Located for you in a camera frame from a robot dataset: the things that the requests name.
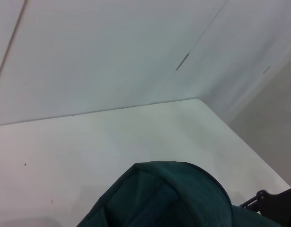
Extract dark teal lunch bag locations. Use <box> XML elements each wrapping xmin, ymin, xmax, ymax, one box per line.
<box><xmin>75</xmin><ymin>160</ymin><xmax>285</xmax><ymax>227</ymax></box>

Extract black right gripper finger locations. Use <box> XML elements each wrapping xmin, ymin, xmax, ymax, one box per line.
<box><xmin>239</xmin><ymin>185</ymin><xmax>291</xmax><ymax>227</ymax></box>

